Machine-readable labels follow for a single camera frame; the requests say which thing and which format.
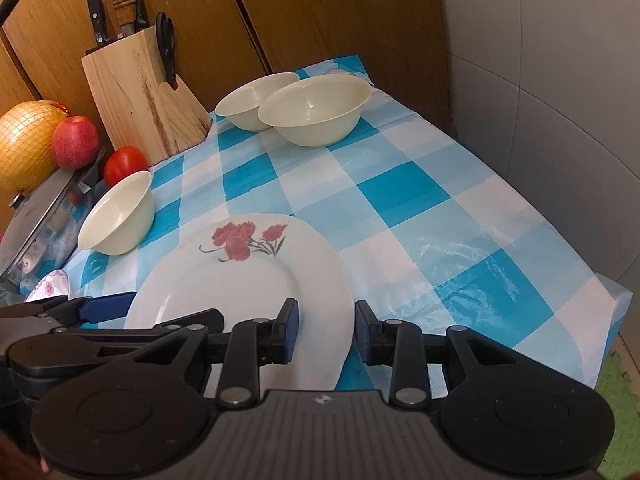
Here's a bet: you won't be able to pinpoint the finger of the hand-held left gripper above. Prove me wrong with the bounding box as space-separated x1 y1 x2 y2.
50 292 137 329
7 308 226 367

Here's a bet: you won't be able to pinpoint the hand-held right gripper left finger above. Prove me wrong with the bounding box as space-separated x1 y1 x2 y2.
125 299 301 407

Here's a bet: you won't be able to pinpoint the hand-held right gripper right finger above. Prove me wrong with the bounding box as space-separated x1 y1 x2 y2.
354 300 511 407

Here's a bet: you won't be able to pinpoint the white floral plate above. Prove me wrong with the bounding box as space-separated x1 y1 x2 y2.
123 212 355 391

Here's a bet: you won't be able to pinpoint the small cream bowl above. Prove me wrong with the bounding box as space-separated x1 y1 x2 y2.
77 170 156 255

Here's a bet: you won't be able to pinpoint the small floral dish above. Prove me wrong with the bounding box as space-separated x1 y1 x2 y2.
22 269 70 303

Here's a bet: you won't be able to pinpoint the glass bowl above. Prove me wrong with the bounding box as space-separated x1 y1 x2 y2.
0 145 108 281

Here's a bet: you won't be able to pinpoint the blue checked tablecloth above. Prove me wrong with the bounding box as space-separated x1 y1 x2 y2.
65 52 633 393

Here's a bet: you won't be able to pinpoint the red tomato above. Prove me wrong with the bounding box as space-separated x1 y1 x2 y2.
103 146 150 187

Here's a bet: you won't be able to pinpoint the red apple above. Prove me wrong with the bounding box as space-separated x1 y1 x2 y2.
52 115 101 170

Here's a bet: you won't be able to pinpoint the yellow pomelo in net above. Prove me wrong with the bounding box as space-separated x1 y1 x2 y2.
0 100 69 192

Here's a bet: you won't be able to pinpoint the wooden knife block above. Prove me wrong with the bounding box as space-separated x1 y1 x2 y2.
81 26 213 166

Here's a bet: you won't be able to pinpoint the large cream bowl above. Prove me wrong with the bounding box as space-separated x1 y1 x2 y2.
258 74 373 147

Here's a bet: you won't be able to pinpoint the medium cream bowl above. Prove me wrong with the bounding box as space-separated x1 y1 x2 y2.
215 72 301 132

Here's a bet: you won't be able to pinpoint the wooden cabinet door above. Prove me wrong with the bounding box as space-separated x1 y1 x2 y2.
225 0 460 140
0 0 275 181
0 37 42 111

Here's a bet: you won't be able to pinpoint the green foam mat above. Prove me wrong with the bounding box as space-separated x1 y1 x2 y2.
592 347 640 480

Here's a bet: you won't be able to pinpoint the black scissors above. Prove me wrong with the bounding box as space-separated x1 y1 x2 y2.
155 11 180 90

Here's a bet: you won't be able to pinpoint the smooth brown handle knife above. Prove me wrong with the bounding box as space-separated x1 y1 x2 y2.
100 0 120 41

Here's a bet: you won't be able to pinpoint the ridged wooden handle knife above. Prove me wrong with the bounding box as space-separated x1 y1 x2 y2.
109 0 139 38

